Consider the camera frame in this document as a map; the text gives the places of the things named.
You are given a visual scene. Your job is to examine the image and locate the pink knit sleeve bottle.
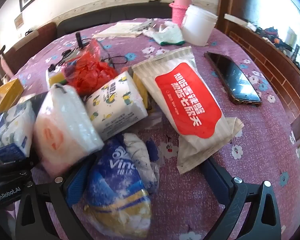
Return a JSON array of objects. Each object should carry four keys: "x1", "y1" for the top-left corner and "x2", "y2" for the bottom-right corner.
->
[{"x1": 168, "y1": 0, "x2": 193, "y2": 27}]

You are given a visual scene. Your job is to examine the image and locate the white plastic jar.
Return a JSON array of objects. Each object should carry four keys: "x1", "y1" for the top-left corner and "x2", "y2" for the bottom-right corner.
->
[{"x1": 181, "y1": 4, "x2": 219, "y2": 47}]

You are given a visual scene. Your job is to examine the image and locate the wet wipes pack red label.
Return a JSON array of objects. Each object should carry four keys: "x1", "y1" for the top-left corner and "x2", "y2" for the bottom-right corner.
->
[{"x1": 132, "y1": 46, "x2": 244, "y2": 175}]

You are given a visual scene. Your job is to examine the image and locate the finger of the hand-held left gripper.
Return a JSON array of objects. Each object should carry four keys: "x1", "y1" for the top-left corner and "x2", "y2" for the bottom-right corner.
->
[{"x1": 0, "y1": 160, "x2": 33, "y2": 175}]

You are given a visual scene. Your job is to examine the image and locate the black cable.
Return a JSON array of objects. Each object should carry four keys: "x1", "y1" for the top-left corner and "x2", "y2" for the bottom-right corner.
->
[{"x1": 48, "y1": 45, "x2": 127, "y2": 72}]

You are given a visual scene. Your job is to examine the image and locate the blue white tissue pack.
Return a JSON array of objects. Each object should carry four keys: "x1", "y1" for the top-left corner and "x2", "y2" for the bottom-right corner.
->
[{"x1": 0, "y1": 100, "x2": 37, "y2": 166}]

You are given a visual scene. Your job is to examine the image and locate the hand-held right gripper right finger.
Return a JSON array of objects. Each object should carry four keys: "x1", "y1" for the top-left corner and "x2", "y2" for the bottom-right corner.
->
[{"x1": 204, "y1": 156, "x2": 283, "y2": 240}]

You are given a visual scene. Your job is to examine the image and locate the white work glove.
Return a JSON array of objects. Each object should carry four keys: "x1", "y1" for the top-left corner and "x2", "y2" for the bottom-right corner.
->
[{"x1": 142, "y1": 21, "x2": 186, "y2": 46}]

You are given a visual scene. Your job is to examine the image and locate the small yellow red packet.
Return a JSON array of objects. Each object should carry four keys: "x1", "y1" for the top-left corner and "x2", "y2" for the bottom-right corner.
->
[{"x1": 48, "y1": 70, "x2": 68, "y2": 86}]

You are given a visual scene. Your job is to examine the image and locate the white plastic wrapped tissue pack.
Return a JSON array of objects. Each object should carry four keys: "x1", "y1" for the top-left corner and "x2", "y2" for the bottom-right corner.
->
[{"x1": 34, "y1": 84, "x2": 105, "y2": 176}]

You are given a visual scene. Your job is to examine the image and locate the red plastic bag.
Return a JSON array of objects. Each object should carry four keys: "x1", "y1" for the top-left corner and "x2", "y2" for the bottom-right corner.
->
[{"x1": 64, "y1": 39, "x2": 119, "y2": 96}]

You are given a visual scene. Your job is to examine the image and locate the paper booklet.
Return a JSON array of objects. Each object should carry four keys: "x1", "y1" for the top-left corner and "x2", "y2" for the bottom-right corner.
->
[{"x1": 92, "y1": 21, "x2": 146, "y2": 39}]

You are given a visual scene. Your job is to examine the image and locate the wooden cabinet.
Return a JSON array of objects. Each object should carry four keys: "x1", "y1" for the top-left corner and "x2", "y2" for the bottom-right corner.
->
[{"x1": 224, "y1": 14, "x2": 300, "y2": 140}]

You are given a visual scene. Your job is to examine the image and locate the purple floral tablecloth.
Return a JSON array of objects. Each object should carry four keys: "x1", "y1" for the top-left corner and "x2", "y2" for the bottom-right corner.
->
[{"x1": 11, "y1": 17, "x2": 300, "y2": 240}]

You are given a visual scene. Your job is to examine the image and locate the lemon print tissue pack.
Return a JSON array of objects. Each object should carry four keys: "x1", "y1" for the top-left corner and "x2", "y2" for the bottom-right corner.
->
[{"x1": 85, "y1": 71, "x2": 148, "y2": 141}]

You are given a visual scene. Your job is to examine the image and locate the dark sofa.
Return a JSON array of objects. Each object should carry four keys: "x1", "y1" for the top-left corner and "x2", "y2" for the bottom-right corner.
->
[{"x1": 57, "y1": 3, "x2": 173, "y2": 37}]

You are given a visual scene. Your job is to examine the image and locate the black smartphone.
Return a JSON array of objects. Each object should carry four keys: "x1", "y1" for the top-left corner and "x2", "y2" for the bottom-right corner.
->
[{"x1": 204, "y1": 51, "x2": 263, "y2": 106}]

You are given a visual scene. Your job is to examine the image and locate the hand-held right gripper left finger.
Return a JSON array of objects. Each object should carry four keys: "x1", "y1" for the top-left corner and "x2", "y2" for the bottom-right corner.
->
[{"x1": 15, "y1": 159, "x2": 94, "y2": 240}]

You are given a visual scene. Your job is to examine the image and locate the brown chair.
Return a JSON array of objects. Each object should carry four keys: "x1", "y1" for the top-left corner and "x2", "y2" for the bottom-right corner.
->
[{"x1": 0, "y1": 22, "x2": 58, "y2": 77}]

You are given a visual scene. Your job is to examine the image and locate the yellow cardboard box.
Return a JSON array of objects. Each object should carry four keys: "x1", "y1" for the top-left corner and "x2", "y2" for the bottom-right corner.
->
[{"x1": 0, "y1": 78, "x2": 24, "y2": 115}]

